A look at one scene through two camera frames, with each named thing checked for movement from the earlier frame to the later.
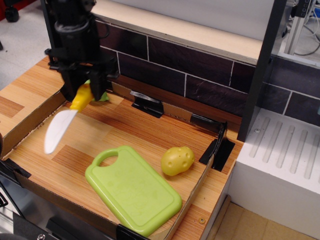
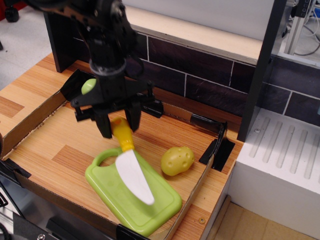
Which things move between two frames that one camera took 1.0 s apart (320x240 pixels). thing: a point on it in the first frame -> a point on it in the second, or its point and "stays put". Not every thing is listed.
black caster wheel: (12, 14) stays put
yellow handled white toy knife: (59, 125) -> (128, 163)
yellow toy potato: (176, 160) stays put
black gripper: (79, 45) -> (112, 91)
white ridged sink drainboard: (277, 171) stays put
